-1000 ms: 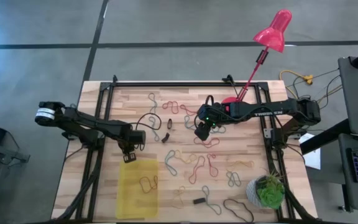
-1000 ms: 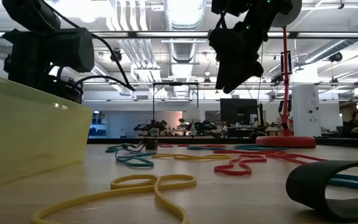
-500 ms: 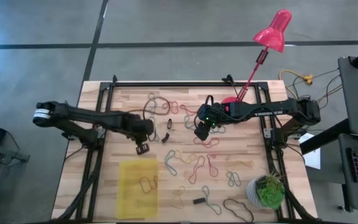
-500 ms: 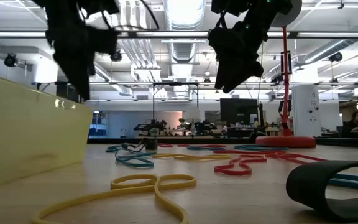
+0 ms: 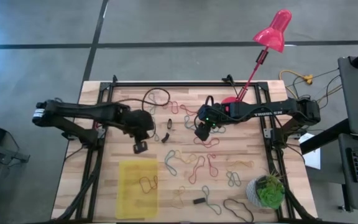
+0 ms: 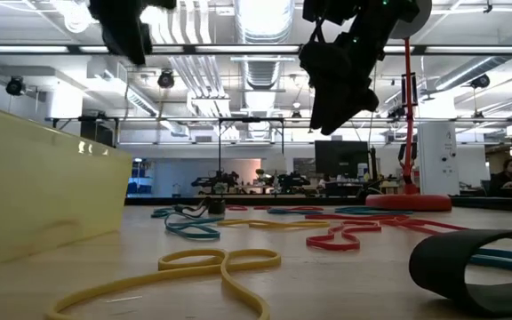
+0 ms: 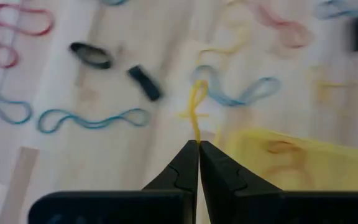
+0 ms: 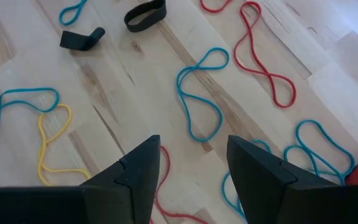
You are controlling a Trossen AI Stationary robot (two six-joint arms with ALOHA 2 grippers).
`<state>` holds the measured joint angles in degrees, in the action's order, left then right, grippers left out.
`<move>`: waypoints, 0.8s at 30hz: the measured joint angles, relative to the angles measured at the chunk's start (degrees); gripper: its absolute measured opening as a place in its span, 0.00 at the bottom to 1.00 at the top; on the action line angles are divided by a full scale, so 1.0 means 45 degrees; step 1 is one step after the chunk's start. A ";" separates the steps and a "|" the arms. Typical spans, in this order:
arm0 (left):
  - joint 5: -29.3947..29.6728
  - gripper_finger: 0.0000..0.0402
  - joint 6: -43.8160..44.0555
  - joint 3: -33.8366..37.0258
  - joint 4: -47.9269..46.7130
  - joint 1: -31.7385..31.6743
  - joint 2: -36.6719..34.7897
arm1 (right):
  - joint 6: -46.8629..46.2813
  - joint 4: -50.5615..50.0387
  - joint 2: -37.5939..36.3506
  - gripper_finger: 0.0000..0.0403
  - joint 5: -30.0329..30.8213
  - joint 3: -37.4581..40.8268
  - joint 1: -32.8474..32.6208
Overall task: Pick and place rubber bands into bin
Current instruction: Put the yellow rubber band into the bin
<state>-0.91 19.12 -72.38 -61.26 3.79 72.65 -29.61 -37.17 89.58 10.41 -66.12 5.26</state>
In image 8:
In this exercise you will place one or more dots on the wide black rubber band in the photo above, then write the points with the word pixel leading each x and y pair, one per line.
pixel 145 26
pixel 76 42

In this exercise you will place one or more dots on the yellow rubber band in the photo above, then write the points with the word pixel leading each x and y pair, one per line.
pixel 45 141

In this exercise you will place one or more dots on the teal rubber band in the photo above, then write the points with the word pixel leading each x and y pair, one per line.
pixel 60 15
pixel 225 196
pixel 309 121
pixel 26 90
pixel 194 67

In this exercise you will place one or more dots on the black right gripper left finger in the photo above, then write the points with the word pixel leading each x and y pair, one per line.
pixel 135 186

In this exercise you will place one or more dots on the red rubber band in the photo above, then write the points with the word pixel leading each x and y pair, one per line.
pixel 213 11
pixel 168 165
pixel 269 74

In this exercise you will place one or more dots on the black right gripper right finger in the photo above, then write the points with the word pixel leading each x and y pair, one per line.
pixel 259 186

